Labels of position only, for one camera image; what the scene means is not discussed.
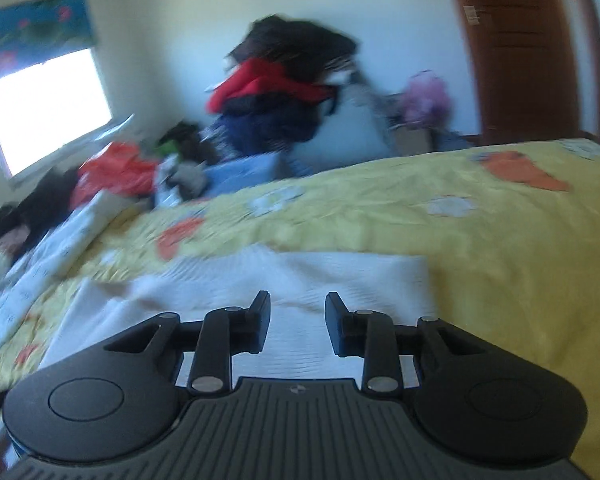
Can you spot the blue floral window blind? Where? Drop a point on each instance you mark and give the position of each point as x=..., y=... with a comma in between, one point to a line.
x=35, y=25

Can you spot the window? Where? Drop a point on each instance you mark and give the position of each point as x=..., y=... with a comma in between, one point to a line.
x=45, y=105

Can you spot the black garment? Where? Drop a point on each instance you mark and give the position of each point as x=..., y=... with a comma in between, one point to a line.
x=295, y=40

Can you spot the dark clothing with green patch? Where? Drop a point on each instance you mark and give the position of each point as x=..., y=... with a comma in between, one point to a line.
x=185, y=140

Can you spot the yellow floral bedspread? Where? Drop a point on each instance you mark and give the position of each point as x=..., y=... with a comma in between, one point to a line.
x=380, y=210

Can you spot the white knit sweater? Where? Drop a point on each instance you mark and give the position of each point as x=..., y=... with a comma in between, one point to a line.
x=300, y=277

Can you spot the cardboard box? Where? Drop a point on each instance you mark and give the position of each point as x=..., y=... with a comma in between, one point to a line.
x=412, y=139

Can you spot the pink plush toy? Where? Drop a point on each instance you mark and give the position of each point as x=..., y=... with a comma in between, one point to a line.
x=425, y=97

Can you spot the orange plastic bag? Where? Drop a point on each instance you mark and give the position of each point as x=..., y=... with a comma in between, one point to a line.
x=112, y=172

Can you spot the white printed quilt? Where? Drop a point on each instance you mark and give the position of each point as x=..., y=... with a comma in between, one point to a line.
x=65, y=247

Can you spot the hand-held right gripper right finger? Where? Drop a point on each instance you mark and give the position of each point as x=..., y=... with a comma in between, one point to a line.
x=333, y=315

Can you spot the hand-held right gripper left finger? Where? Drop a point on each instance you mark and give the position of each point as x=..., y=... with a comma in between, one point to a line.
x=263, y=312

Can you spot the brown wooden door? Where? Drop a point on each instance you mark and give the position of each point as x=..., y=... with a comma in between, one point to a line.
x=520, y=60

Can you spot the black cloth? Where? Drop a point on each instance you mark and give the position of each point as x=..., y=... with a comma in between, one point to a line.
x=40, y=205

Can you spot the dark blue garment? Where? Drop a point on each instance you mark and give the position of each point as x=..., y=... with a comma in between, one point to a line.
x=270, y=125

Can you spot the white door label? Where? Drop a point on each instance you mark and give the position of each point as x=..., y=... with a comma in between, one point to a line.
x=472, y=15

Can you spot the light blue cloth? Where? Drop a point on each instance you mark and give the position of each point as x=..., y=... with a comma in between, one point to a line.
x=240, y=175

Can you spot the pale blue pillow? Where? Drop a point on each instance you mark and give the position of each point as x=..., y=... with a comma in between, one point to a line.
x=350, y=132

